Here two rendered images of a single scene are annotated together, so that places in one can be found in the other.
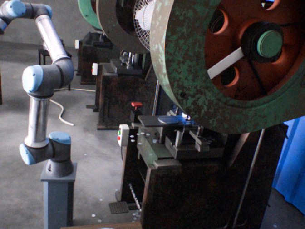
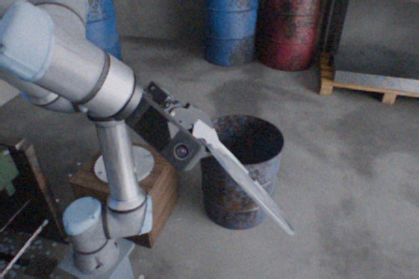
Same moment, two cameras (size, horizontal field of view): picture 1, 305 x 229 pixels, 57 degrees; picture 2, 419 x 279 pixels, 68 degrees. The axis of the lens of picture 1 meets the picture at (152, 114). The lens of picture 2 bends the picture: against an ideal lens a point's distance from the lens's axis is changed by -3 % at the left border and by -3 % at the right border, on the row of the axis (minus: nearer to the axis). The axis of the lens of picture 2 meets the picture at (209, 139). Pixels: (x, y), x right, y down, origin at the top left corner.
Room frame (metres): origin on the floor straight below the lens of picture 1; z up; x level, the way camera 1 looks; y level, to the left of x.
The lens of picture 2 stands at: (1.66, 1.16, 1.40)
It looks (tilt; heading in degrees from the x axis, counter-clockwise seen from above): 36 degrees down; 216
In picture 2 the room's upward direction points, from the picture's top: straight up
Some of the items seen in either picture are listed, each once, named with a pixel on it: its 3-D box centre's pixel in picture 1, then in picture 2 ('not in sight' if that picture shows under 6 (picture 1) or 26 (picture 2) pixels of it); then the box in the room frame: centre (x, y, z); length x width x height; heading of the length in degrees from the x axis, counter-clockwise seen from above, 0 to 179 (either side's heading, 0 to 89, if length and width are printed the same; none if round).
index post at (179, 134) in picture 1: (179, 137); not in sight; (1.40, -0.16, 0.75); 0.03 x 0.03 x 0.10; 21
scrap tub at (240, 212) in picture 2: not in sight; (238, 173); (0.54, 0.55, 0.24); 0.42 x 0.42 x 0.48
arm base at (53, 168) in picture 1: (60, 162); (93, 245); (1.38, 0.48, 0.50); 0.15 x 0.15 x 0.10
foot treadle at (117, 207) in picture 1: (152, 206); (0, 256); (1.56, -0.09, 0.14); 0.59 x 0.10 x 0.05; 111
